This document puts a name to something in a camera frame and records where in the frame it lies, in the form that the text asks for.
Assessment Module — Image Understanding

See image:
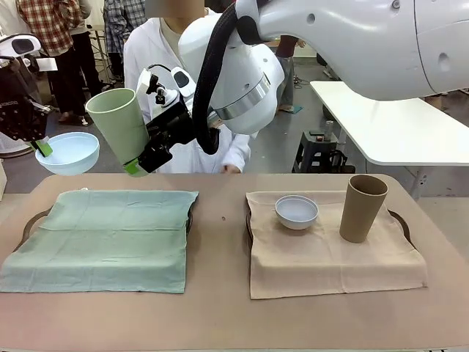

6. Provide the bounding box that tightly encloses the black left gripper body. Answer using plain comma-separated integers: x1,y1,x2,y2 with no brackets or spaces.
0,93,53,143

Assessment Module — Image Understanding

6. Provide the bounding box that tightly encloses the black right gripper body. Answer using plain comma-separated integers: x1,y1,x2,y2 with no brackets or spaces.
145,98,194,148

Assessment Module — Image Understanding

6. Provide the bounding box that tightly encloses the light blue bowl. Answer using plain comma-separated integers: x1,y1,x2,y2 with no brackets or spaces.
34,132,101,176

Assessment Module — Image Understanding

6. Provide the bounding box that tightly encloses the pale green cup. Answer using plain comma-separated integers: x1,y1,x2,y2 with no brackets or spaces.
84,87,152,178

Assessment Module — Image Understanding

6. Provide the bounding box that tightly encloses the white bowl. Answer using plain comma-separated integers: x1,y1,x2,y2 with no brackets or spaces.
274,194,320,231

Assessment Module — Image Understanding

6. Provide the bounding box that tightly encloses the dark brown tray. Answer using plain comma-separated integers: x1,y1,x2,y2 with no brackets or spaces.
12,204,194,254
244,208,418,254

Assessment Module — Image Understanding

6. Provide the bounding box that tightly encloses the green cloth mat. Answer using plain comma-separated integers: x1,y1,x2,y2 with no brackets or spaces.
0,188,200,295

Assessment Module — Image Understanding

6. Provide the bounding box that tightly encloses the beige cloth mat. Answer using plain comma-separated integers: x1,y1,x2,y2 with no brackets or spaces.
245,190,429,301

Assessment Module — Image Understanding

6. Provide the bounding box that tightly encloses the person in white coat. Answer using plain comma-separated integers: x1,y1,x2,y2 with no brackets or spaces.
123,6,254,175

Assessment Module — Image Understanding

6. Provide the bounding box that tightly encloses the person in red plaid shirt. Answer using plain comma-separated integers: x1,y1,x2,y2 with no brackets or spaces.
15,0,93,126

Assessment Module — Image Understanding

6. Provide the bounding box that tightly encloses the person in blue plaid shirt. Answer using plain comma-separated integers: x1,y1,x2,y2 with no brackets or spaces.
103,0,148,82

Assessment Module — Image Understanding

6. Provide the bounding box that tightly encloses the person in blue jeans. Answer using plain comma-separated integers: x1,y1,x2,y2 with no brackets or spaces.
274,34,306,111

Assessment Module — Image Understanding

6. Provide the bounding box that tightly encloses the black plastic stool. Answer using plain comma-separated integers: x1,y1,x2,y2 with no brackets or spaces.
291,130,358,175

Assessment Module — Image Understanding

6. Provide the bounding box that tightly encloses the brown paper cup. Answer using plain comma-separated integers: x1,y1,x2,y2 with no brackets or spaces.
339,174,389,245

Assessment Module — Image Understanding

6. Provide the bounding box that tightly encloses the white side table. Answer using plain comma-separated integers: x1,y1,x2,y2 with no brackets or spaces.
309,80,469,201

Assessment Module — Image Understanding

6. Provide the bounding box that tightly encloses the black right arm cable sleeve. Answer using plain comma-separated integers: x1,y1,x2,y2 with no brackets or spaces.
191,6,240,155

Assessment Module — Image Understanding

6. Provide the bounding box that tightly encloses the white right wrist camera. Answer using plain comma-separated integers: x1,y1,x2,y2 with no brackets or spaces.
136,68,166,106

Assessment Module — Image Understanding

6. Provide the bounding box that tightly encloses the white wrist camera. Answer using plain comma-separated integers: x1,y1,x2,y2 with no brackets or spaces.
136,68,166,106
37,57,59,73

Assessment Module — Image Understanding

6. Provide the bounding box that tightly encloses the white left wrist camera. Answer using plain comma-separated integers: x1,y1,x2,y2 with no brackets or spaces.
37,57,59,73

